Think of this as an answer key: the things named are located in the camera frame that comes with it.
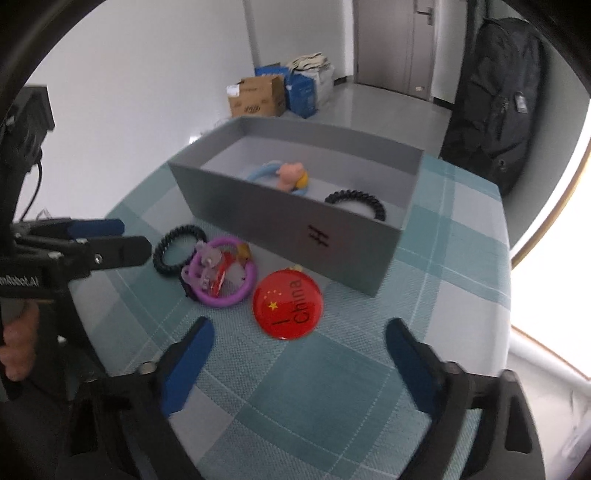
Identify black spiral hair tie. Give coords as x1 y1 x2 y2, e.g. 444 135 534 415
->
151 224 209 278
323 189 388 222

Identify purple ring bracelet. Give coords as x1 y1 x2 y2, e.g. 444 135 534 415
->
180 235 259 309

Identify red clear hair clips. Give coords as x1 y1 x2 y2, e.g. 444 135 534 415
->
189 243 252 298

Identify red China flag badge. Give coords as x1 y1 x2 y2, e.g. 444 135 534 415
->
252 269 324 340

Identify blue ring with white plush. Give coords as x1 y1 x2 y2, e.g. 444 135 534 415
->
244 160 311 197

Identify grey cardboard box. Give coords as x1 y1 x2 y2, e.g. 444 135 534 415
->
168 117 423 296

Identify pink pig toy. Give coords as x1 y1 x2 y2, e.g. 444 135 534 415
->
276 162 308 192

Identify person's left hand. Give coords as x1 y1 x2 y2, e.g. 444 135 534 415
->
0 301 40 381

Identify teal plaid tablecloth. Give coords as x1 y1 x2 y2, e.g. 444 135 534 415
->
71 157 511 479

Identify brown cardboard box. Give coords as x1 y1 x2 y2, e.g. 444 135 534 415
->
226 75 287 117

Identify blue cardboard box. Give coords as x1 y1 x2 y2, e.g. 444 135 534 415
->
254 65 317 119

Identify black backpack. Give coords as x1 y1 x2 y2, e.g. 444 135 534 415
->
440 18 546 196

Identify grey door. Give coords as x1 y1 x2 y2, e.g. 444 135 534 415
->
353 0 436 101

